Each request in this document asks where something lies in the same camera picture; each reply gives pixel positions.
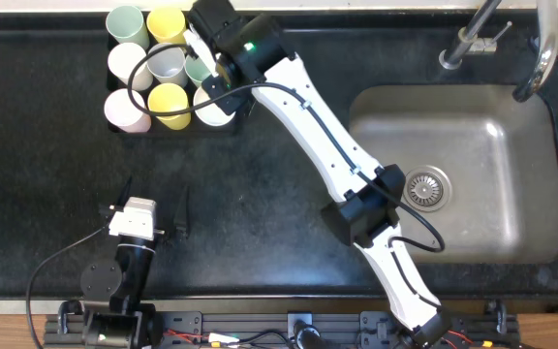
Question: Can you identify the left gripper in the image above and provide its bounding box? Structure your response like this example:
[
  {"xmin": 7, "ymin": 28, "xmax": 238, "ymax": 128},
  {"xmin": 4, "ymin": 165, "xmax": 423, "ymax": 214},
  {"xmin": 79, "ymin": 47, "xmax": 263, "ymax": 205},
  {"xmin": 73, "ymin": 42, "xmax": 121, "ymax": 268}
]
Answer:
[{"xmin": 115, "ymin": 174, "xmax": 192, "ymax": 242}]

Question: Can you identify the white cup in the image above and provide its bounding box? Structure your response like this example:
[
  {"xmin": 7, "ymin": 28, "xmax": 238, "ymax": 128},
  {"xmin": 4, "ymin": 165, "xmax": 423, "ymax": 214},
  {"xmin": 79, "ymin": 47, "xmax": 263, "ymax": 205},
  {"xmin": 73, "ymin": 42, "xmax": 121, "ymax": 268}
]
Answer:
[
  {"xmin": 192, "ymin": 85, "xmax": 237, "ymax": 128},
  {"xmin": 107, "ymin": 42, "xmax": 154, "ymax": 92}
]

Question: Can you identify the black tray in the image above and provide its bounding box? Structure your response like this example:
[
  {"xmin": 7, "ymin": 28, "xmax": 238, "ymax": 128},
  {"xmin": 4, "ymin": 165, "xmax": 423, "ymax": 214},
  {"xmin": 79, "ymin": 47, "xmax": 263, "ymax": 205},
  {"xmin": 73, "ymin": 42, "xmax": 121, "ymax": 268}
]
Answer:
[{"xmin": 106, "ymin": 18, "xmax": 237, "ymax": 138}]

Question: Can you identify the pink cup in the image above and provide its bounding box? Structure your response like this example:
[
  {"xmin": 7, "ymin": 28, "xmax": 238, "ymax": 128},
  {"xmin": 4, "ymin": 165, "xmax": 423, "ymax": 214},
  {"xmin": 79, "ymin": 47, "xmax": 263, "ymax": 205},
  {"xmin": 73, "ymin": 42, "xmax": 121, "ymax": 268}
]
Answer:
[{"xmin": 103, "ymin": 88, "xmax": 153, "ymax": 135}]

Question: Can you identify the yellow cup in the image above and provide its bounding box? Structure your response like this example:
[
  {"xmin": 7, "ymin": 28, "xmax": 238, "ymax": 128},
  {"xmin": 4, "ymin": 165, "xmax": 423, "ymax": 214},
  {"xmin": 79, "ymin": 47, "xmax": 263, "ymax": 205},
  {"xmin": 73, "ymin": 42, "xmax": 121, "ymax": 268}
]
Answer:
[
  {"xmin": 147, "ymin": 82, "xmax": 193, "ymax": 132},
  {"xmin": 145, "ymin": 6, "xmax": 189, "ymax": 46}
]

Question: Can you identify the green cup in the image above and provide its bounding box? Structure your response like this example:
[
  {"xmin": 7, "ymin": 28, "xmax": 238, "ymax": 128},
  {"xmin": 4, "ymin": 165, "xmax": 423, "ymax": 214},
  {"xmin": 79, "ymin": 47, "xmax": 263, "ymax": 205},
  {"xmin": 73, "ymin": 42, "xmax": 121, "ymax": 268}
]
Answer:
[
  {"xmin": 105, "ymin": 5, "xmax": 151, "ymax": 50},
  {"xmin": 184, "ymin": 53, "xmax": 213, "ymax": 89}
]

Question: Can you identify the grey cup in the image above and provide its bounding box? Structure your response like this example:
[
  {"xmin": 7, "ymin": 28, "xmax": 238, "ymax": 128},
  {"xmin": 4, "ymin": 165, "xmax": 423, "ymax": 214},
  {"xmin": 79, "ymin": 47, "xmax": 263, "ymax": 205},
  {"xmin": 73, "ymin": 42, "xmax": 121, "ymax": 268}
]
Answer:
[{"xmin": 146, "ymin": 42, "xmax": 189, "ymax": 89}]

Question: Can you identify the steel sink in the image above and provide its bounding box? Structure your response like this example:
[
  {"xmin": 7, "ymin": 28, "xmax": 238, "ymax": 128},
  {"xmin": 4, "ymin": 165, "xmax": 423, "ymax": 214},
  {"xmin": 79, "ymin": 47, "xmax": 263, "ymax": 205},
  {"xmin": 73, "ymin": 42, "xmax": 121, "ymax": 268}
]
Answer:
[{"xmin": 348, "ymin": 84, "xmax": 558, "ymax": 266}]

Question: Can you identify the steel tap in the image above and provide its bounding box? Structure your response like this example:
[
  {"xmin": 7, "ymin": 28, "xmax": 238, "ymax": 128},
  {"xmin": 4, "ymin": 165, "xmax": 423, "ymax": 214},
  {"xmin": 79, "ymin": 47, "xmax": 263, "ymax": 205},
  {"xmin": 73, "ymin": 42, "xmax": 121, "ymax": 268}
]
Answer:
[{"xmin": 437, "ymin": 0, "xmax": 558, "ymax": 104}]

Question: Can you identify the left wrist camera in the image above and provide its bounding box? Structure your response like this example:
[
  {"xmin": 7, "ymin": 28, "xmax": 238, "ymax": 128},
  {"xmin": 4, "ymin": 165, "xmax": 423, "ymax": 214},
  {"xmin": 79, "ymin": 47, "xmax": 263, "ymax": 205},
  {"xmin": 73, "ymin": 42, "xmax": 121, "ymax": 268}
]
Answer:
[{"xmin": 108, "ymin": 196, "xmax": 158, "ymax": 242}]

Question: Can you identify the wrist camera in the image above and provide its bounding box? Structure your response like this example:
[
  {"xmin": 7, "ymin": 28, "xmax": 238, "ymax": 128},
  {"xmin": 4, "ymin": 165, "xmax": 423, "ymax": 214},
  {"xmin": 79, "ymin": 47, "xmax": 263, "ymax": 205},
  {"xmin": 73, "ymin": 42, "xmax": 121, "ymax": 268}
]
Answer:
[
  {"xmin": 108, "ymin": 196, "xmax": 158, "ymax": 242},
  {"xmin": 182, "ymin": 28, "xmax": 220, "ymax": 75}
]

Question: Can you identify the black cable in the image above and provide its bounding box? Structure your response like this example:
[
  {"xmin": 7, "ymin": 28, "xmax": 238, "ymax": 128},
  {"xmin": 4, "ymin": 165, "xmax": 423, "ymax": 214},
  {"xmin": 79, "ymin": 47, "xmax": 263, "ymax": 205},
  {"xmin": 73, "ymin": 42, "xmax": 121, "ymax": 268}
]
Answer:
[
  {"xmin": 126, "ymin": 42, "xmax": 447, "ymax": 254},
  {"xmin": 23, "ymin": 224, "xmax": 111, "ymax": 349}
]

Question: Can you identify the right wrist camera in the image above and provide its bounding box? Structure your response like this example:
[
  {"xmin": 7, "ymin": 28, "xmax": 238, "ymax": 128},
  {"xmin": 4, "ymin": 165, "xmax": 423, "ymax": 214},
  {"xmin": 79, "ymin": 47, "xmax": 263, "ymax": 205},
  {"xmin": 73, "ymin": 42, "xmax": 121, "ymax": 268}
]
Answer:
[{"xmin": 182, "ymin": 28, "xmax": 220, "ymax": 75}]

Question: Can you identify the mounting rail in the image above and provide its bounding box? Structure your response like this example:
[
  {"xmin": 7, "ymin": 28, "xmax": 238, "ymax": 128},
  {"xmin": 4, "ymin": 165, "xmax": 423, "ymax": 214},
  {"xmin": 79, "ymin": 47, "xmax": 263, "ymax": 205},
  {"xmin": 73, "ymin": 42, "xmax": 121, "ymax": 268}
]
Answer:
[{"xmin": 44, "ymin": 309, "xmax": 522, "ymax": 349}]

